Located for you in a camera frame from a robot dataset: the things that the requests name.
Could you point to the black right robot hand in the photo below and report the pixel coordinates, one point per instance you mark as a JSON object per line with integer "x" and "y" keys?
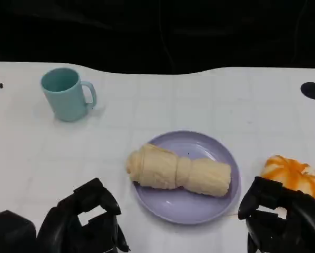
{"x": 291, "y": 229}

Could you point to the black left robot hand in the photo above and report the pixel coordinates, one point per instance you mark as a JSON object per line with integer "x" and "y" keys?
{"x": 65, "y": 226}

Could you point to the beige towel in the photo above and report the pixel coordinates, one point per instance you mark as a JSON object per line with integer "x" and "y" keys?
{"x": 173, "y": 171}

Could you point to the orange and white bread roll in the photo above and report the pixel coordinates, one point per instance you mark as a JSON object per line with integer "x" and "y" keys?
{"x": 291, "y": 171}

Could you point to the pale green mug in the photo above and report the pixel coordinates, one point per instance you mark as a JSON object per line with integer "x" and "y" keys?
{"x": 66, "y": 98}

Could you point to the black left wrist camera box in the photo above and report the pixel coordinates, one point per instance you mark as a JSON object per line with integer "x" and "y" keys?
{"x": 10, "y": 232}

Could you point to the lilac plate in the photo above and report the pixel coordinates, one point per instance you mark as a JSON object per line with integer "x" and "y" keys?
{"x": 199, "y": 145}

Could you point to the black backdrop cloth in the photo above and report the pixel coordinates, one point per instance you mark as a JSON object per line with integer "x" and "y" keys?
{"x": 147, "y": 31}

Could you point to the black round table grommet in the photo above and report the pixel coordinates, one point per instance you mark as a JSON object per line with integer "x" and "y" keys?
{"x": 314, "y": 91}

